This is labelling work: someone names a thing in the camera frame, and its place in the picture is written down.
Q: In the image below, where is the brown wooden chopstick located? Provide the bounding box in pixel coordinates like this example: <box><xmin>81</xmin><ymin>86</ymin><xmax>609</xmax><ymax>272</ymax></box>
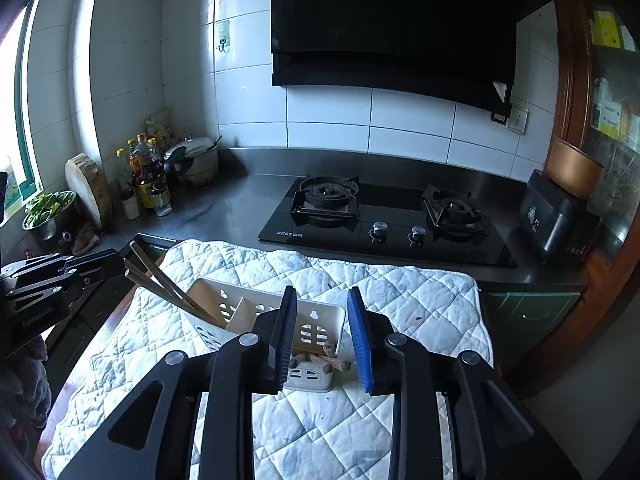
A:
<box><xmin>123</xmin><ymin>270</ymin><xmax>191</xmax><ymax>308</ymax></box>
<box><xmin>129</xmin><ymin>241</ymin><xmax>223</xmax><ymax>323</ymax></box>
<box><xmin>123</xmin><ymin>258</ymin><xmax>211</xmax><ymax>318</ymax></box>

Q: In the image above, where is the pink rag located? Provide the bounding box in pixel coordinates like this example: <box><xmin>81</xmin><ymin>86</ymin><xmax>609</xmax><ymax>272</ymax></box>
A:
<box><xmin>72</xmin><ymin>222</ymin><xmax>101</xmax><ymax>257</ymax></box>

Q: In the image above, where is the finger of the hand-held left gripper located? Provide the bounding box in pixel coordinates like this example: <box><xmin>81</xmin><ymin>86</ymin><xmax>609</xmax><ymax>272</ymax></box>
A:
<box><xmin>5</xmin><ymin>271</ymin><xmax>108</xmax><ymax>313</ymax></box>
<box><xmin>0</xmin><ymin>249</ymin><xmax>124</xmax><ymax>286</ymax></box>

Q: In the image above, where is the wooden glass-door cabinet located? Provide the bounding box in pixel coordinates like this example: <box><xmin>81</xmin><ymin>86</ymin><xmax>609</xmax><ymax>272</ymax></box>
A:
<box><xmin>500</xmin><ymin>0</ymin><xmax>640</xmax><ymax>403</ymax></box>

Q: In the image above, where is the black range hood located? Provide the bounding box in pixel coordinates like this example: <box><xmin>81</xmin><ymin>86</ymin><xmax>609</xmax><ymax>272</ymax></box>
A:
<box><xmin>248</xmin><ymin>0</ymin><xmax>553</xmax><ymax>113</ymax></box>

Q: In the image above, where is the dark soy sauce bottle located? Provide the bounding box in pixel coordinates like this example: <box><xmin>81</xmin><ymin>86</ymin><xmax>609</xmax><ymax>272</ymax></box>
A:
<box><xmin>134</xmin><ymin>134</ymin><xmax>169</xmax><ymax>211</ymax></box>

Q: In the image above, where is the white quilted blanket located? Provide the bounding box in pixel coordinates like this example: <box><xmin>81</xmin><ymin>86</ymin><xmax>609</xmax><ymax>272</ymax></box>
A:
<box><xmin>40</xmin><ymin>239</ymin><xmax>496</xmax><ymax>480</ymax></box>

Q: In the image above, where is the green framed window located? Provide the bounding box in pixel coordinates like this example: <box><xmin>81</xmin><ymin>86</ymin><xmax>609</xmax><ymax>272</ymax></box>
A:
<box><xmin>0</xmin><ymin>0</ymin><xmax>47</xmax><ymax>211</ymax></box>

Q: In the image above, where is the black burner pan support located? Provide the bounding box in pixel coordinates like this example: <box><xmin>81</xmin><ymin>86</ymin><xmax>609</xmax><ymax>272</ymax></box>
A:
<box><xmin>291</xmin><ymin>175</ymin><xmax>362</xmax><ymax>228</ymax></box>
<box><xmin>421</xmin><ymin>185</ymin><xmax>492</xmax><ymax>245</ymax></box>

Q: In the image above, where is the metal pot with lid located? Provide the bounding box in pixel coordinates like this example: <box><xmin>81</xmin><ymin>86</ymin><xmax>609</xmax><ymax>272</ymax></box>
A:
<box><xmin>164</xmin><ymin>135</ymin><xmax>222</xmax><ymax>194</ymax></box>

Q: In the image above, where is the small white seasoning jar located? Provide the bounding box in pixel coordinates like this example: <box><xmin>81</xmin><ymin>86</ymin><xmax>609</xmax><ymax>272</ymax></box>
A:
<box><xmin>121</xmin><ymin>188</ymin><xmax>141</xmax><ymax>221</ymax></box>

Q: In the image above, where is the metal bowl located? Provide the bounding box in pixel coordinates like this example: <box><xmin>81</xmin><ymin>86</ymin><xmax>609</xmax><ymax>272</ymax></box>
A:
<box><xmin>22</xmin><ymin>197</ymin><xmax>77</xmax><ymax>242</ymax></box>

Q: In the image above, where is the white plastic utensil holder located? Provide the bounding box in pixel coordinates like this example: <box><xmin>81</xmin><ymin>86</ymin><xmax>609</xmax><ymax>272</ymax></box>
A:
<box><xmin>184</xmin><ymin>277</ymin><xmax>347</xmax><ymax>393</ymax></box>

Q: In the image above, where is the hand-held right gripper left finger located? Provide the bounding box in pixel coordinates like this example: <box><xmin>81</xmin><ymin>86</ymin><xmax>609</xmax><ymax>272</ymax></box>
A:
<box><xmin>57</xmin><ymin>285</ymin><xmax>298</xmax><ymax>480</ymax></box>

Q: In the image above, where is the copper inner pot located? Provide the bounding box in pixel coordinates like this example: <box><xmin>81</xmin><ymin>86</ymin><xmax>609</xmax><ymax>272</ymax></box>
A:
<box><xmin>545</xmin><ymin>137</ymin><xmax>606</xmax><ymax>199</ymax></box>

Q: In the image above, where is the green base cabinet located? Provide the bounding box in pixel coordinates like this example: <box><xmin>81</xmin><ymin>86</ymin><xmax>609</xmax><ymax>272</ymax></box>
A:
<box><xmin>481</xmin><ymin>289</ymin><xmax>585</xmax><ymax>358</ymax></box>

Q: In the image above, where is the round wooden cutting board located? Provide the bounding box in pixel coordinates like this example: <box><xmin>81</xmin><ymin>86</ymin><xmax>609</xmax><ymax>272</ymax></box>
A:
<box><xmin>65</xmin><ymin>152</ymin><xmax>113</xmax><ymax>233</ymax></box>

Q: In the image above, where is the yellow capped bottle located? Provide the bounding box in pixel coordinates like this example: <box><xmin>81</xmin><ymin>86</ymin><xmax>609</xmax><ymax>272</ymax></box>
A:
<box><xmin>116</xmin><ymin>148</ymin><xmax>133</xmax><ymax>192</ymax></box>

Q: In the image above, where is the clear glass seasoning jar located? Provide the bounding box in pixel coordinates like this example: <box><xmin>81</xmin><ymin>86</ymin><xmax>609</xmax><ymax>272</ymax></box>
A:
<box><xmin>154</xmin><ymin>185</ymin><xmax>174</xmax><ymax>217</ymax></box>

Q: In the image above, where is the dish detergent bottle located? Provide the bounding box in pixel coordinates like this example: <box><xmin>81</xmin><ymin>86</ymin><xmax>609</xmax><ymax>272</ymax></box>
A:
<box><xmin>4</xmin><ymin>160</ymin><xmax>26</xmax><ymax>211</ymax></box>

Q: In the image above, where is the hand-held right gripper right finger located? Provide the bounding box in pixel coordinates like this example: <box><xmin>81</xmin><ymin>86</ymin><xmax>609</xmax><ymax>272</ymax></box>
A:
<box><xmin>347</xmin><ymin>286</ymin><xmax>583</xmax><ymax>480</ymax></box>

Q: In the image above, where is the black rice cooker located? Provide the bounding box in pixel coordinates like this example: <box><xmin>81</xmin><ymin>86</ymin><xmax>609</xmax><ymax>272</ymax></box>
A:
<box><xmin>520</xmin><ymin>169</ymin><xmax>603</xmax><ymax>266</ymax></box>

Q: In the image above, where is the person's left forearm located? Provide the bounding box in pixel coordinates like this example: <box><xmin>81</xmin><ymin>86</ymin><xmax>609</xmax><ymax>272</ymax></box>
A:
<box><xmin>0</xmin><ymin>335</ymin><xmax>53</xmax><ymax>461</ymax></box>

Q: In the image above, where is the black glass gas stove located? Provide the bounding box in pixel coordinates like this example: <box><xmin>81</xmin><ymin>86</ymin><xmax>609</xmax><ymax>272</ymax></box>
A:
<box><xmin>257</xmin><ymin>175</ymin><xmax>518</xmax><ymax>268</ymax></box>

